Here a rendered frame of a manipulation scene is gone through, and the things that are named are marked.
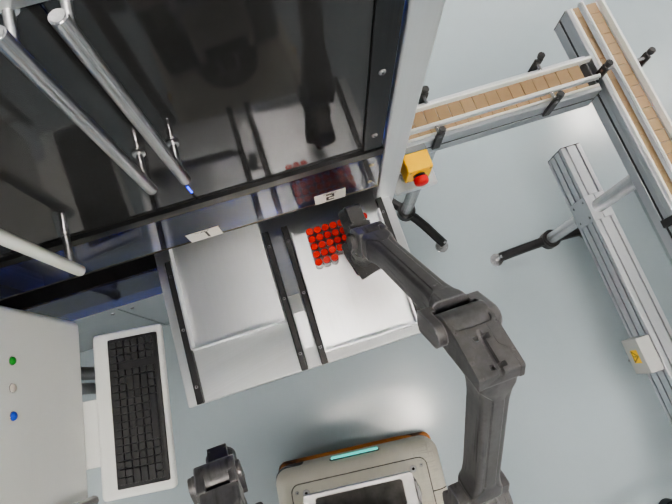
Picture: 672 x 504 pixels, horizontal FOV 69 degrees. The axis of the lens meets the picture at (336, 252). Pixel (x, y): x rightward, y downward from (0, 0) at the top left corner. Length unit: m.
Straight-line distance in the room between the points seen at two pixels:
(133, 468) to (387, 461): 0.90
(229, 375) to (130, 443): 0.33
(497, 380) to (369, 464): 1.28
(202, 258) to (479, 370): 0.93
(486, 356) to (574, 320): 1.76
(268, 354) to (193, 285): 0.29
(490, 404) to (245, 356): 0.78
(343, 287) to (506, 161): 1.43
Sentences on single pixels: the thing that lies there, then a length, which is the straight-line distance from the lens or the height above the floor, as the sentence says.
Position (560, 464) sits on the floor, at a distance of 2.42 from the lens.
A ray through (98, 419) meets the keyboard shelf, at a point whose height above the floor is 0.80.
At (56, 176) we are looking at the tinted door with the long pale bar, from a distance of 0.97.
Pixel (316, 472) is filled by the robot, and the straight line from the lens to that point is 1.98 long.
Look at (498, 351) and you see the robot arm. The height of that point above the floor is 1.52.
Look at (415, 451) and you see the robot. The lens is 1.98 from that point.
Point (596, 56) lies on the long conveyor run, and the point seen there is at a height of 0.93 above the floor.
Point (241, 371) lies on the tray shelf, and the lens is 1.37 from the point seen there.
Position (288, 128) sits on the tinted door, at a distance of 0.95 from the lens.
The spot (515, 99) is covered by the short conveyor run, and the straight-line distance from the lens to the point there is 1.56.
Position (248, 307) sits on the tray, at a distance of 1.38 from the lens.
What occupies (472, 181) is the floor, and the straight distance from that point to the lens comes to 2.50.
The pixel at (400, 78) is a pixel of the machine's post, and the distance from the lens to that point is 0.92.
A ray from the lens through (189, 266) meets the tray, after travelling 1.45.
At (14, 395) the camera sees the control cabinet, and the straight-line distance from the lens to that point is 1.34.
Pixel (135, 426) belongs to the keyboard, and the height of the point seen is 0.83.
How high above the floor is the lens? 2.22
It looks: 75 degrees down
